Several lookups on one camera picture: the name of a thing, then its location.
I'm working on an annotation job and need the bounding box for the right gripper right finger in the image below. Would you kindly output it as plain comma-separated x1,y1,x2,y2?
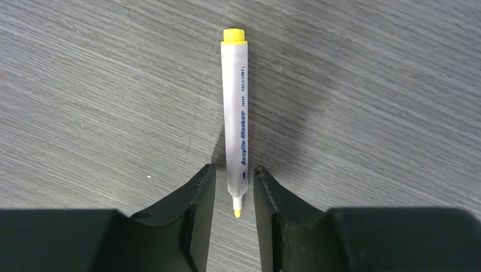
253,166,480,271

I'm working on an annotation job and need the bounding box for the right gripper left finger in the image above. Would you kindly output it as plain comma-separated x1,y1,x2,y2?
1,164,216,271

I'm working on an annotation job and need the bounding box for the white pen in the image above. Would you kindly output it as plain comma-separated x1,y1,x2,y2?
221,28,248,218

